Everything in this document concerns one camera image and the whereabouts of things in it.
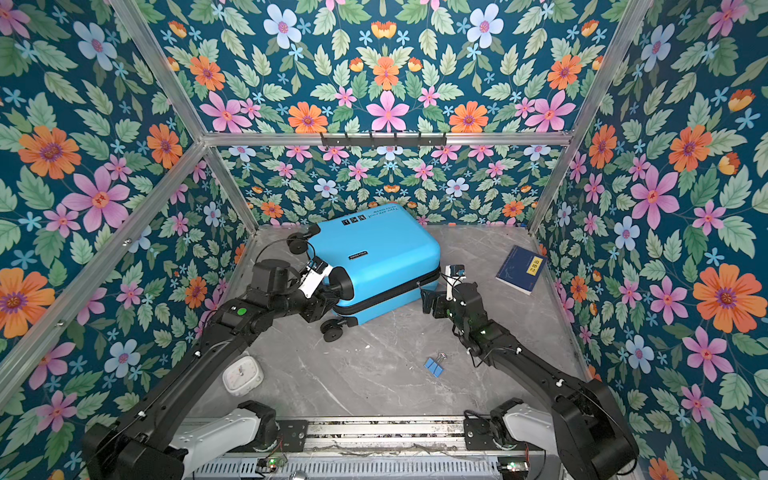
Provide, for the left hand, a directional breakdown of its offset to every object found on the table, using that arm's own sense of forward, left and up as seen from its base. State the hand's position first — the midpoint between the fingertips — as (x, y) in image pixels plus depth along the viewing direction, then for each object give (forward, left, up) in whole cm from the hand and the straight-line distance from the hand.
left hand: (333, 286), depth 74 cm
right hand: (+3, -27, -9) cm, 29 cm away
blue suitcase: (+11, -14, -1) cm, 18 cm away
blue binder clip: (-14, -26, -23) cm, 37 cm away
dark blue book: (+18, -61, -23) cm, 68 cm away
